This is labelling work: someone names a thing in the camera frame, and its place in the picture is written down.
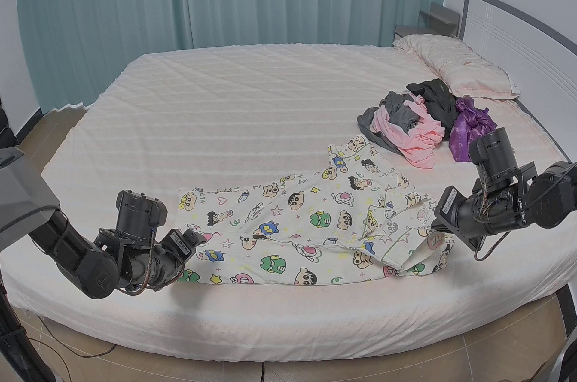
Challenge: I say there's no cream pillow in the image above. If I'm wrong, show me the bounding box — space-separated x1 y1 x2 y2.
392 33 521 101

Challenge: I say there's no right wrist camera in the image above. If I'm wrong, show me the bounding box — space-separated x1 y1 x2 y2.
468 231 487 257

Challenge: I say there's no grey bedside table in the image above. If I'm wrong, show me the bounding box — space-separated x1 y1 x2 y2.
394 2 460 39

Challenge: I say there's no pile of clothes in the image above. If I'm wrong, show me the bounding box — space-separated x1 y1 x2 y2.
357 78 499 168

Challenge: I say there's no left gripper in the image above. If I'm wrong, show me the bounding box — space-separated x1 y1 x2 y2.
151 228 208 286

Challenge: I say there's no bed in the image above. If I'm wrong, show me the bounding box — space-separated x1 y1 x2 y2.
7 0 577 367

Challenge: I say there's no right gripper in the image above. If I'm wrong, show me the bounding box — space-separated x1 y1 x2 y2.
430 186 493 238

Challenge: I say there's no white printed pyjama top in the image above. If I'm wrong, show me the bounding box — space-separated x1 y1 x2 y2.
173 136 456 285

